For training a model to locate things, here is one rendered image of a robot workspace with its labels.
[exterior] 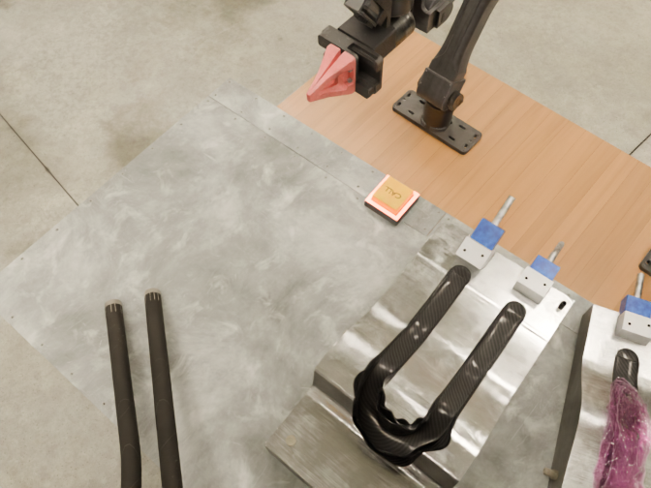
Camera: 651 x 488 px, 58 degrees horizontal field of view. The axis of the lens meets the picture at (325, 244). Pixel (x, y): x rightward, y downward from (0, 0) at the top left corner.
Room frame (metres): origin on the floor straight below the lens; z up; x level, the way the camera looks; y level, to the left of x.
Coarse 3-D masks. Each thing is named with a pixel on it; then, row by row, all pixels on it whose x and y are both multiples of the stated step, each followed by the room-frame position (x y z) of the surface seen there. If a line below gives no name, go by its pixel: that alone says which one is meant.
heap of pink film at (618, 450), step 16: (624, 384) 0.25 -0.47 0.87; (624, 400) 0.21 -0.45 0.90; (640, 400) 0.21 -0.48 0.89; (608, 416) 0.19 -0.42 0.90; (624, 416) 0.19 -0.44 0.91; (640, 416) 0.19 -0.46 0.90; (608, 432) 0.17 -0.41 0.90; (624, 432) 0.16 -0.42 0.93; (640, 432) 0.16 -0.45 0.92; (608, 448) 0.14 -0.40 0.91; (624, 448) 0.14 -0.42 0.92; (640, 448) 0.14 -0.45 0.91; (608, 464) 0.12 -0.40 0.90; (624, 464) 0.12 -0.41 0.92; (640, 464) 0.12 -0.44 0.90; (608, 480) 0.10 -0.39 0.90; (624, 480) 0.10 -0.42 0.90; (640, 480) 0.10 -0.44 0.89
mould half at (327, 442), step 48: (432, 240) 0.51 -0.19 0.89; (432, 288) 0.42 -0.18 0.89; (480, 288) 0.41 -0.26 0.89; (384, 336) 0.33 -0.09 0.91; (432, 336) 0.33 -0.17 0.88; (480, 336) 0.33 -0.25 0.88; (528, 336) 0.33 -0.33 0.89; (336, 384) 0.24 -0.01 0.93; (432, 384) 0.24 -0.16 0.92; (480, 384) 0.25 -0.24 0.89; (288, 432) 0.19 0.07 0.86; (336, 432) 0.19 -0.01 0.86; (480, 432) 0.17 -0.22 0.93; (336, 480) 0.12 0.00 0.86; (384, 480) 0.12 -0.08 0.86; (432, 480) 0.11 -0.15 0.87
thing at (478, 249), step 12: (504, 204) 0.53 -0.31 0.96; (480, 228) 0.50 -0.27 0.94; (492, 228) 0.50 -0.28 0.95; (468, 240) 0.48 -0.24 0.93; (480, 240) 0.48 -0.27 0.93; (492, 240) 0.48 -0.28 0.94; (456, 252) 0.47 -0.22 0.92; (468, 252) 0.47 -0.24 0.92; (480, 252) 0.46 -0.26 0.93; (492, 252) 0.46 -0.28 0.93; (480, 264) 0.44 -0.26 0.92
